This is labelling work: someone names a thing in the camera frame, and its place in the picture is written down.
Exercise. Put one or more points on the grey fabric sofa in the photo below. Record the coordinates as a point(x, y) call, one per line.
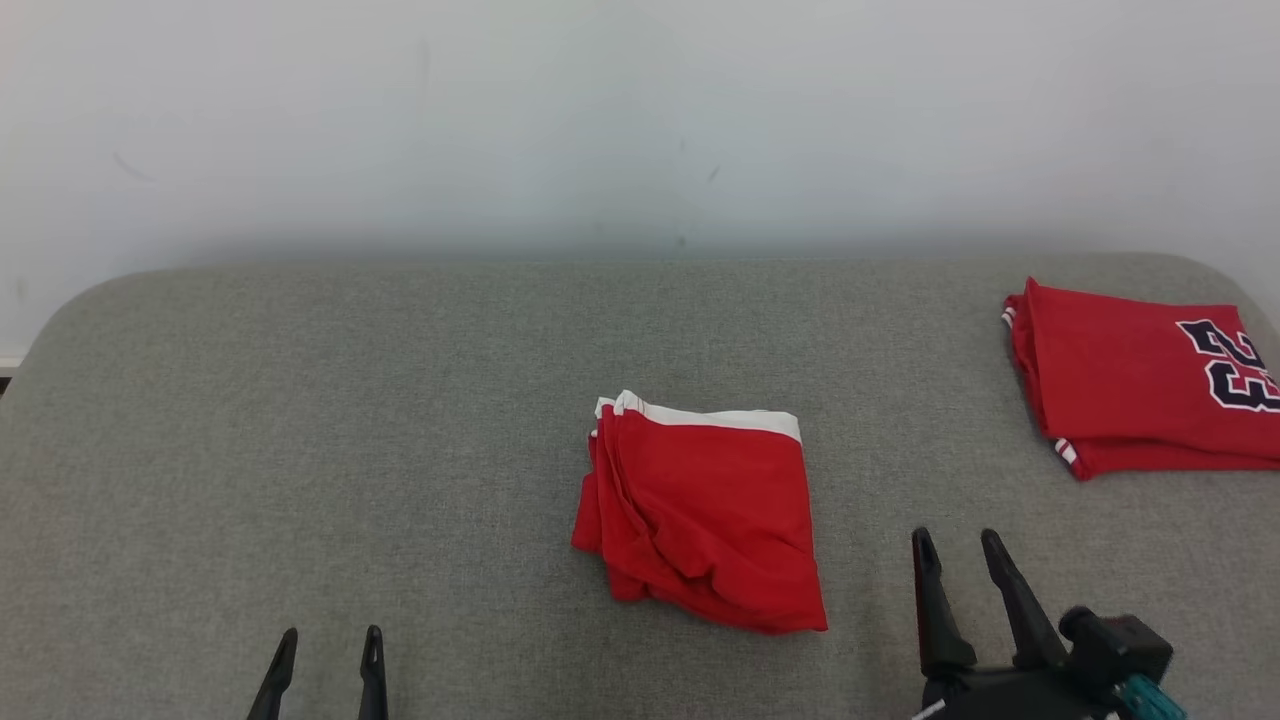
point(300, 450)

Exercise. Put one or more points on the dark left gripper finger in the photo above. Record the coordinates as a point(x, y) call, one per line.
point(275, 685)
point(373, 685)

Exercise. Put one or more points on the white and black baseboard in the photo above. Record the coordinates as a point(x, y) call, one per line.
point(8, 366)

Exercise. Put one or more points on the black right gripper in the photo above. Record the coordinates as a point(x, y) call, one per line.
point(1010, 695)

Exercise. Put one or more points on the red shorts with white stripe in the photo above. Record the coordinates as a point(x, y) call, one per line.
point(710, 520)

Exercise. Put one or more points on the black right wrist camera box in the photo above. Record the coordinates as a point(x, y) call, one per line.
point(1120, 645)

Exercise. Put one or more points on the red jersey with white sleeves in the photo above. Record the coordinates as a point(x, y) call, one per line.
point(1120, 390)

